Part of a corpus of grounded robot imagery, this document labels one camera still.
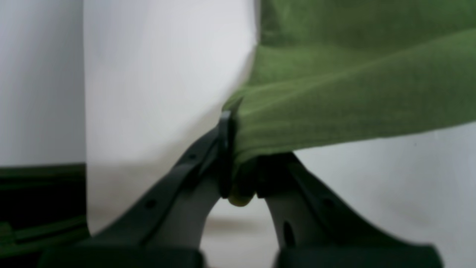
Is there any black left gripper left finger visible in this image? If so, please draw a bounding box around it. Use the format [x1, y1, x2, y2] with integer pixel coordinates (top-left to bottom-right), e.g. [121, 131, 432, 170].
[39, 111, 234, 268]

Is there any green T-shirt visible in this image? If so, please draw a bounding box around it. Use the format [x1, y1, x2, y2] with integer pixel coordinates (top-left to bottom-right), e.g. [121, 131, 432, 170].
[223, 0, 475, 207]

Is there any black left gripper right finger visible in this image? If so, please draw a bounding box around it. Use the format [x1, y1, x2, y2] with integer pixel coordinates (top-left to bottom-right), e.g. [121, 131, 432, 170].
[257, 153, 444, 268]

